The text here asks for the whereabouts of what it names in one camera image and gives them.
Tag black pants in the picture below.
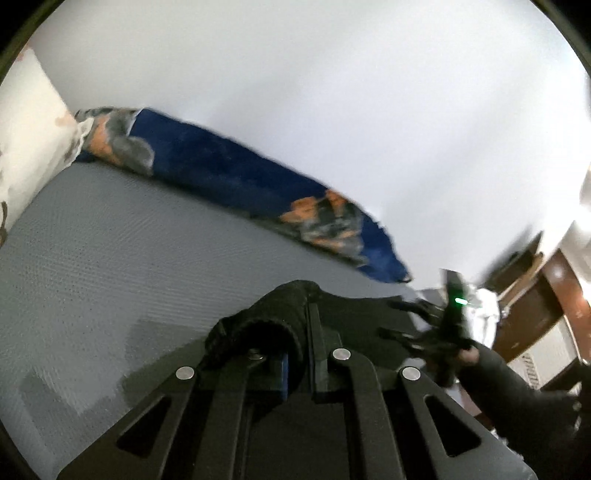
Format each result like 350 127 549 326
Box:
120 279 456 407

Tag dark sleeved right forearm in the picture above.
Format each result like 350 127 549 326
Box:
457 343 590 461

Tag right hand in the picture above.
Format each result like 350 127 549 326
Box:
455 345 480 368

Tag white patterned cloth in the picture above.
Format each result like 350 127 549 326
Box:
464 284 501 348

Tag brown wooden cabinet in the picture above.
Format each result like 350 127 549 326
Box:
493 250 590 361

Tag white wicker drawer basket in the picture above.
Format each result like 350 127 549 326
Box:
509 316 579 389

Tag grey mesh mattress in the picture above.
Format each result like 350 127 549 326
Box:
1 163 415 479

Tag blue floral blanket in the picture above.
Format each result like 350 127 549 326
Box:
75 107 412 283

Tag white floral pillow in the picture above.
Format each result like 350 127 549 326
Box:
0 47 93 242

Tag dark picture frame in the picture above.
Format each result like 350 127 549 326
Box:
480 231 543 294

